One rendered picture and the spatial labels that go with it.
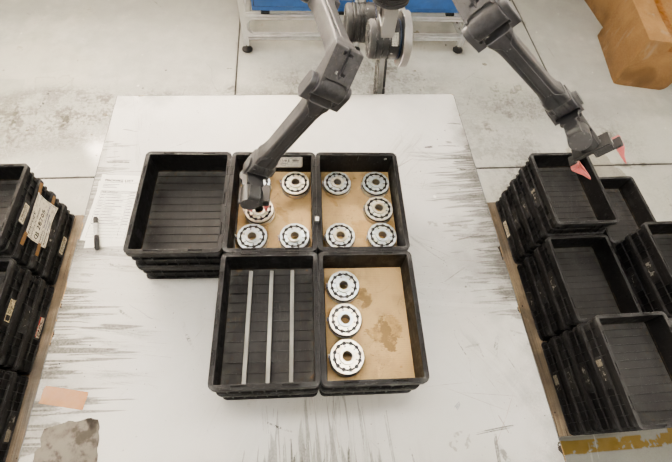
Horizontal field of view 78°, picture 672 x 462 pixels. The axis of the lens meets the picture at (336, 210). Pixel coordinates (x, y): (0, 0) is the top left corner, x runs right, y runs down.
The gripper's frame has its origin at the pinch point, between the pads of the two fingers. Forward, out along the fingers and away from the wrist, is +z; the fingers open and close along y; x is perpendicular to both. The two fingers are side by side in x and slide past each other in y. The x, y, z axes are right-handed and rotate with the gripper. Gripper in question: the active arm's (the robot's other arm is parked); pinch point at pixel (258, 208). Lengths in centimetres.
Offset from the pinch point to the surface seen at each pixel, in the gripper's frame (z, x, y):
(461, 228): 22, 1, 77
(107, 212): 13, 10, -60
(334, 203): 5.8, 4.6, 26.7
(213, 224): 3.5, -3.6, -16.2
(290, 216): 4.9, -0.8, 10.6
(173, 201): 2.2, 6.1, -31.2
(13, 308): 43, -16, -106
